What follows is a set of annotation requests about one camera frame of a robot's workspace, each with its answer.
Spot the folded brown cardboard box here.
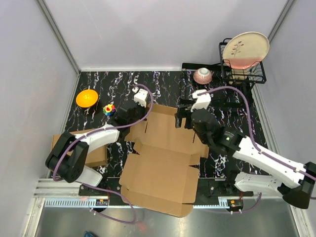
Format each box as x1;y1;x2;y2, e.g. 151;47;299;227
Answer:
48;129;109;173

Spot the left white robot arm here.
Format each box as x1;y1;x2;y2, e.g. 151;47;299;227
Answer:
45;101;148;196

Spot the purple cable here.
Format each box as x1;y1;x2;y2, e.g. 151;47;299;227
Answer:
52;83;154;224
197;85;316;214

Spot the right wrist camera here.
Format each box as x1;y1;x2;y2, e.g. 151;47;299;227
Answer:
191;89;211;112

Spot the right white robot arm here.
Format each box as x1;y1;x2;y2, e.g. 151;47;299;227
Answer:
175;106;316;209

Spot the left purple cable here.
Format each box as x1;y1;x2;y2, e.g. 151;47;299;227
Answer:
52;83;154;224

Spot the brown cardboard box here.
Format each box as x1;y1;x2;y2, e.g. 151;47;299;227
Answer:
119;104;209;217
48;129;109;173

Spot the orange bowl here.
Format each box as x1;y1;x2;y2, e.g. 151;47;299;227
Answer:
76;89;98;108

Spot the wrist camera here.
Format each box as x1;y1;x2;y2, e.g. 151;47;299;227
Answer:
133;89;149;108
191;89;211;112

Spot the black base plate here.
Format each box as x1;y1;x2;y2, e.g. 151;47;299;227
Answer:
78;177;255;198

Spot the rainbow plush flower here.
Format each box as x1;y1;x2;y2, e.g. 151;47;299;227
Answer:
103;104;116;116

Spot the aluminium rail frame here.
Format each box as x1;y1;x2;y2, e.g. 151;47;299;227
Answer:
34;179;316;237

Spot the pink patterned bowl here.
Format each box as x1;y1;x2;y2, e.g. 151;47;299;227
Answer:
193;68;212;85

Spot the black wire dish rack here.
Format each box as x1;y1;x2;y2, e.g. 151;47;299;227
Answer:
180;38;267;104

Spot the cream pink plate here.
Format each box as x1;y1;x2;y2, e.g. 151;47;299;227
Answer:
222;32;270;70

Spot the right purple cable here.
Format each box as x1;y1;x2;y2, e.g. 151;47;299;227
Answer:
197;85;316;214

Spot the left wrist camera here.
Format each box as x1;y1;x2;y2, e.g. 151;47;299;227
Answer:
133;89;149;108

